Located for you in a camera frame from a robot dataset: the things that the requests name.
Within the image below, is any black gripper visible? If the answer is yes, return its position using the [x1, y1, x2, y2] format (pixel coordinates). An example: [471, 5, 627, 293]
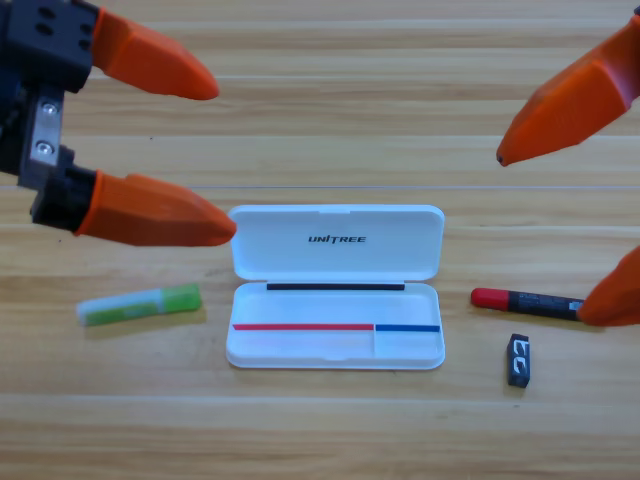
[0, 0, 220, 235]

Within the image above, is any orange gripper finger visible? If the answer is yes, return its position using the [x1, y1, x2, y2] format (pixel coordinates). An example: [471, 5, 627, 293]
[496, 14, 640, 167]
[74, 170, 238, 248]
[576, 244, 640, 329]

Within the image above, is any red and black marker pen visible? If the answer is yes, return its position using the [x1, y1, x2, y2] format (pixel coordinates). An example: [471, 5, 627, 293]
[470, 287, 586, 322]

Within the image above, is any green and white highlighter pen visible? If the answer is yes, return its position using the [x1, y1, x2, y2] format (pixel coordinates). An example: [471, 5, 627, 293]
[75, 282, 204, 328]

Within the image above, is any black eraser with white print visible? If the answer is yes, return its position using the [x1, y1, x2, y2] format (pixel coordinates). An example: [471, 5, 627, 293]
[506, 333, 532, 389]

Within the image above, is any white Unitree pencil case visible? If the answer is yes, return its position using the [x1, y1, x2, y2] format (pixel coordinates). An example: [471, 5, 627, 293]
[225, 203, 446, 371]

